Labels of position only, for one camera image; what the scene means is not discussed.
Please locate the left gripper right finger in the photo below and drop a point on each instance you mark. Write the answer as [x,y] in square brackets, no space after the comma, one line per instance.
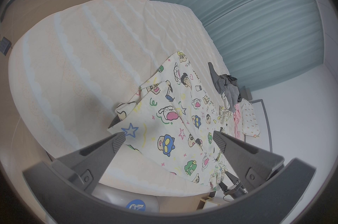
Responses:
[245,162]

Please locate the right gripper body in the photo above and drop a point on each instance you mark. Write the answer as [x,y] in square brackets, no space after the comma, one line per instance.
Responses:
[236,189]

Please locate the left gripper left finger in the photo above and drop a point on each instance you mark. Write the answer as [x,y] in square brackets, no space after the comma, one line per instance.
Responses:
[89,164]

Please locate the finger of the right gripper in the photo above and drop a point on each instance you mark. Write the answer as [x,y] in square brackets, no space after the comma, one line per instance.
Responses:
[233,180]
[224,187]

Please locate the white printed pyjama top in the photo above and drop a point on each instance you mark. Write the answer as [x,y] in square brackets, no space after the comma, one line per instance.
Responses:
[169,112]

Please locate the white drawer cabinet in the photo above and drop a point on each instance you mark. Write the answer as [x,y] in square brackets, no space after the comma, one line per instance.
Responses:
[208,200]

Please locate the pink garment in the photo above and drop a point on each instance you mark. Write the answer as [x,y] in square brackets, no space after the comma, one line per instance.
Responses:
[238,122]

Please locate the white printed pillow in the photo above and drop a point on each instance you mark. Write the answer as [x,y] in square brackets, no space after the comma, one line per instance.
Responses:
[250,118]

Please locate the grey knit garment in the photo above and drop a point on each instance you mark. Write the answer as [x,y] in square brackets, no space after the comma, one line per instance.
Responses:
[231,98]

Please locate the grey bedside table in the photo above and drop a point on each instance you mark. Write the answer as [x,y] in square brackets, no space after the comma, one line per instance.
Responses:
[245,93]

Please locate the black garment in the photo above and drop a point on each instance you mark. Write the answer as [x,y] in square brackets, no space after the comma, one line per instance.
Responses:
[233,80]

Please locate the dark grey garment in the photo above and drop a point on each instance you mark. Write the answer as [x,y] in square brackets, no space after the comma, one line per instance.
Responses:
[214,75]

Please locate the bed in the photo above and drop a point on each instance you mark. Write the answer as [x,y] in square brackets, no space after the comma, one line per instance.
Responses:
[79,72]

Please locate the small black box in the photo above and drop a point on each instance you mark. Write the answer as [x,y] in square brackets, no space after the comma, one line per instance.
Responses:
[5,45]

